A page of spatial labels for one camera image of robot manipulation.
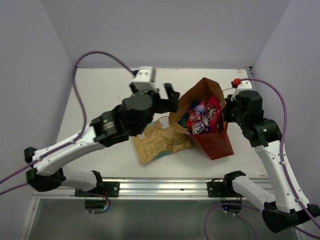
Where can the tan kraft snack bag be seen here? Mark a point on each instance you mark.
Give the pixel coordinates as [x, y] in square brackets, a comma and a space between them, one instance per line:
[158, 140]

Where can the red brown paper bag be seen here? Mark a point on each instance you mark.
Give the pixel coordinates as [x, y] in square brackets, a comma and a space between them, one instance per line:
[215, 145]

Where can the blue snack bag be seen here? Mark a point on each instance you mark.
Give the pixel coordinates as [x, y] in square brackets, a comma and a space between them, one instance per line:
[185, 119]

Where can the pink chips bag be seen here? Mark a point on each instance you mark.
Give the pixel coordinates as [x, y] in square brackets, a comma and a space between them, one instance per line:
[214, 114]

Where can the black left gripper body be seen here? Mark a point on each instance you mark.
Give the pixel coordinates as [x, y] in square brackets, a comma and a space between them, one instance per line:
[160, 105]

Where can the red rice cracker bag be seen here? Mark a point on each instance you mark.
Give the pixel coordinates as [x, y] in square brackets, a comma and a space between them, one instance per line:
[193, 116]

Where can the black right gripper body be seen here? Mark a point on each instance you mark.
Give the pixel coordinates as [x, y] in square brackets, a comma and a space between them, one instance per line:
[231, 114]

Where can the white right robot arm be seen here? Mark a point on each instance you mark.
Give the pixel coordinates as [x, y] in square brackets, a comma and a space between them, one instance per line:
[287, 206]

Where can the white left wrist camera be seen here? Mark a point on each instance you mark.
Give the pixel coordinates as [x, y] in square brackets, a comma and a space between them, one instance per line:
[144, 80]

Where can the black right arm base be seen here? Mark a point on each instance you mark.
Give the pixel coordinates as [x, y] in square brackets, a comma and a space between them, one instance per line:
[217, 189]

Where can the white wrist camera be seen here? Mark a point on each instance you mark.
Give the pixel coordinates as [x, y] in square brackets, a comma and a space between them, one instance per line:
[144, 80]
[241, 85]

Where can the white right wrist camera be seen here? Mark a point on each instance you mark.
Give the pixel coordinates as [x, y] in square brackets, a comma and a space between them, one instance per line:
[241, 85]

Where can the purple candy bag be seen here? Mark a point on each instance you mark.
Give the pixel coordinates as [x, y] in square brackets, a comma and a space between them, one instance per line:
[200, 126]

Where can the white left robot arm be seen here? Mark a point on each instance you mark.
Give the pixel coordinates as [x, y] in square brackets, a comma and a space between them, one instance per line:
[128, 119]

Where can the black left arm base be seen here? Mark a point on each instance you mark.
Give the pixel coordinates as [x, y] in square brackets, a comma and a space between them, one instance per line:
[108, 189]

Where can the aluminium mounting rail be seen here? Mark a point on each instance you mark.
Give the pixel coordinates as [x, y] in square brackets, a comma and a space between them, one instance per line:
[150, 189]

